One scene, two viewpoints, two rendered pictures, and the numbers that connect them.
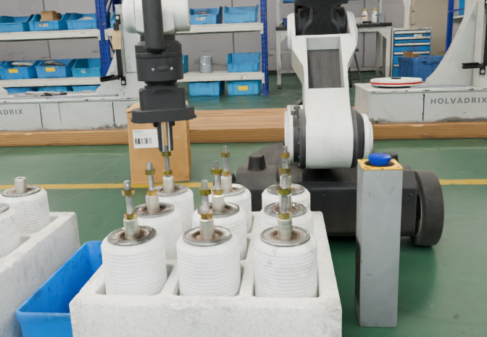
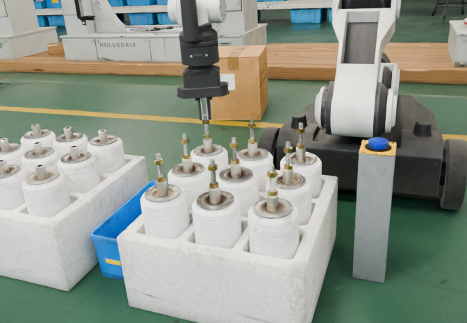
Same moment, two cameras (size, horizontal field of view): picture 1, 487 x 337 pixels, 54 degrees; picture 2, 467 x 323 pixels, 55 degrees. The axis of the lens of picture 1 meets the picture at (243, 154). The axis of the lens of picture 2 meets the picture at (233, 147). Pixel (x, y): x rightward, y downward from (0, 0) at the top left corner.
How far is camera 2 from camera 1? 0.26 m
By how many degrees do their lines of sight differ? 18
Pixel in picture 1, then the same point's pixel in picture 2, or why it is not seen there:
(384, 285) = (374, 249)
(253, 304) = (239, 258)
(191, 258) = (199, 217)
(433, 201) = (456, 172)
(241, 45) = not seen: outside the picture
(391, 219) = (383, 196)
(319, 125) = (344, 99)
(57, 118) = (162, 51)
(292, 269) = (272, 236)
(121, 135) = not seen: hidden behind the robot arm
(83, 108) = not seen: hidden behind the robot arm
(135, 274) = (161, 222)
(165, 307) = (178, 250)
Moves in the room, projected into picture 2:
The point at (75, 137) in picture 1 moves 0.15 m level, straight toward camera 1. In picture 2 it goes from (176, 69) to (175, 73)
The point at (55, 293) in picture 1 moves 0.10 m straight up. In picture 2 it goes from (123, 220) to (117, 186)
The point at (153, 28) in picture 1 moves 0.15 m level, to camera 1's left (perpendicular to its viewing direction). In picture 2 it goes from (189, 25) to (125, 26)
